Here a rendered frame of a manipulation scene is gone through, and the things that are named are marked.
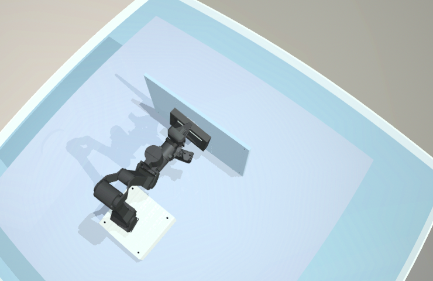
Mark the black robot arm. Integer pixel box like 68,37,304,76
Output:
93,145,194,232

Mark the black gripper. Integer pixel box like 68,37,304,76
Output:
159,123,192,162

